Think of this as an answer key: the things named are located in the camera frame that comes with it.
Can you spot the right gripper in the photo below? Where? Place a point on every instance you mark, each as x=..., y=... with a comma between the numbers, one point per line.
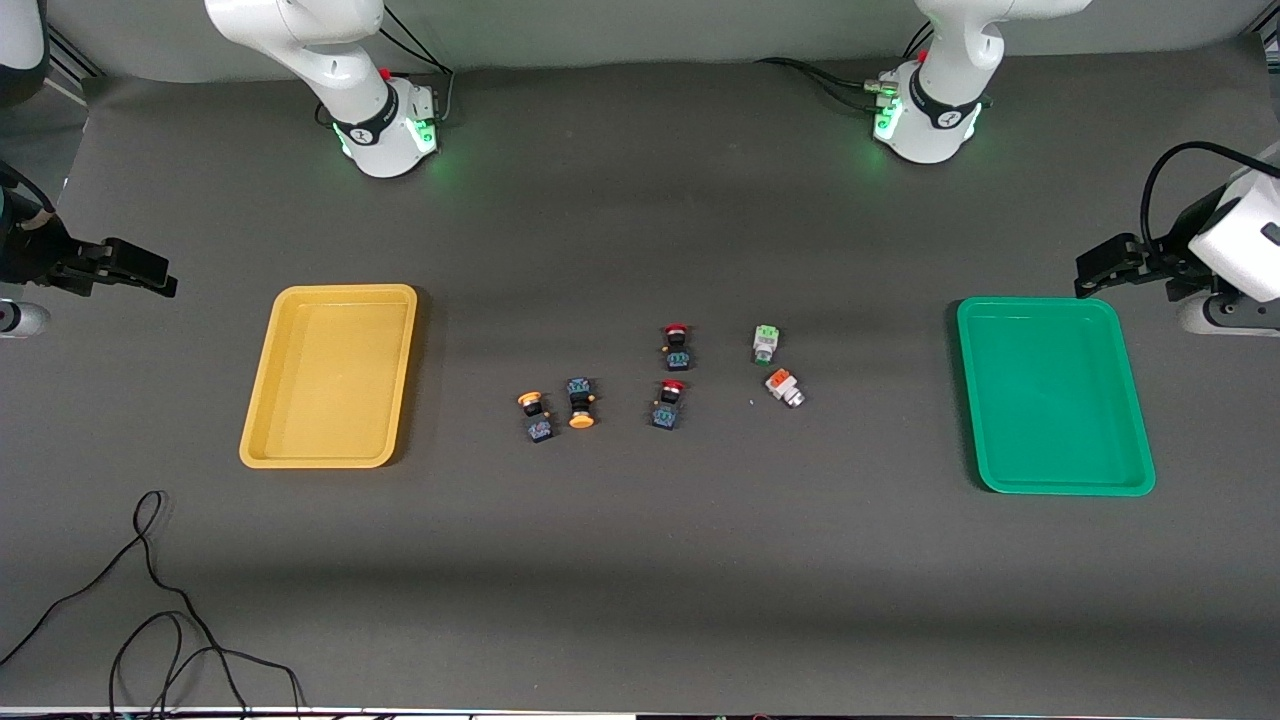
x=38, y=252

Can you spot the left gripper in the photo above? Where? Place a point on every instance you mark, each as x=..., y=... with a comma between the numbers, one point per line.
x=1172, y=256

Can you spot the yellow push button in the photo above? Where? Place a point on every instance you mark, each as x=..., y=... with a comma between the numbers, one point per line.
x=536, y=415
x=580, y=402

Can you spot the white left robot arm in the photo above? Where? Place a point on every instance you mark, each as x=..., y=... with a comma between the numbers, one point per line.
x=940, y=120

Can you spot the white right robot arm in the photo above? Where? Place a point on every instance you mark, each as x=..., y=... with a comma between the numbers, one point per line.
x=300, y=30

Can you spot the green plastic tray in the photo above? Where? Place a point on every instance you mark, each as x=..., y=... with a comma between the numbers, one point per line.
x=1055, y=400

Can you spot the yellow plastic tray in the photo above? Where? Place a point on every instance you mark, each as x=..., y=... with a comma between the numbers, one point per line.
x=330, y=400

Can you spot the red push button, blue block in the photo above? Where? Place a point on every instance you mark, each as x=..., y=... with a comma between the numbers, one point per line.
x=668, y=405
x=677, y=345

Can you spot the dark grey table mat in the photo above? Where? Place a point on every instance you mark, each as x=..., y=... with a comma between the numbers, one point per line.
x=640, y=560

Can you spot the aluminium frame rail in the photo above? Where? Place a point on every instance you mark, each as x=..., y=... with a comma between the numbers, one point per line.
x=75, y=55

